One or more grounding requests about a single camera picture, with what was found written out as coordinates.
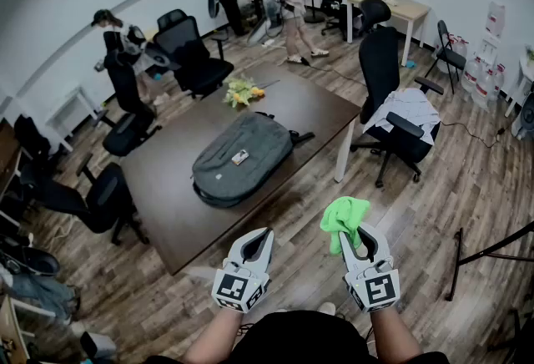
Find white checked garment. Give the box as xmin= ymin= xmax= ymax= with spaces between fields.
xmin=362 ymin=88 xmax=441 ymax=145

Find white water dispenser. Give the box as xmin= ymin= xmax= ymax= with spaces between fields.
xmin=479 ymin=0 xmax=506 ymax=63

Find artificial yellow flower bouquet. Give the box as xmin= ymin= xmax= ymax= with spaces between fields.
xmin=222 ymin=76 xmax=281 ymax=109

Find small gray floor fan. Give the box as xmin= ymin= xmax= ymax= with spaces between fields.
xmin=511 ymin=93 xmax=534 ymax=142

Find green cloth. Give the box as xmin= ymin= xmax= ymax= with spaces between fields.
xmin=320 ymin=196 xmax=371 ymax=255

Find person's black shirt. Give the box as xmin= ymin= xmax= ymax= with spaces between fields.
xmin=145 ymin=310 xmax=451 ymax=364

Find light wood table white legs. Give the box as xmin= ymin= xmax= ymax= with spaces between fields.
xmin=344 ymin=0 xmax=432 ymax=67

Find white side table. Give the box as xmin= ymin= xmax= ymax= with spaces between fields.
xmin=503 ymin=55 xmax=534 ymax=118

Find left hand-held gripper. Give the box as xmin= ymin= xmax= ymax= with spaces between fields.
xmin=211 ymin=227 xmax=275 ymax=314

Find person's right forearm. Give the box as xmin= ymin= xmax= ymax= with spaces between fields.
xmin=370 ymin=307 xmax=425 ymax=359

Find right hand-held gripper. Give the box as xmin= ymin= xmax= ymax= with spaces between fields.
xmin=337 ymin=222 xmax=402 ymax=314

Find black folding chair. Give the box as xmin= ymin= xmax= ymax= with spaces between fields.
xmin=424 ymin=19 xmax=467 ymax=95

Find black metal stand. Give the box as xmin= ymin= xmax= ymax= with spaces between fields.
xmin=444 ymin=220 xmax=534 ymax=302

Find large clear water jug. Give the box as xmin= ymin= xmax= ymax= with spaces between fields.
xmin=461 ymin=56 xmax=485 ymax=94
xmin=475 ymin=64 xmax=506 ymax=109
xmin=448 ymin=35 xmax=469 ymax=58

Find gray backpack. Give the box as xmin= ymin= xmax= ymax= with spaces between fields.
xmin=190 ymin=111 xmax=316 ymax=209

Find person's left forearm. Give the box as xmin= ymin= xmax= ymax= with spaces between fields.
xmin=183 ymin=306 xmax=251 ymax=364

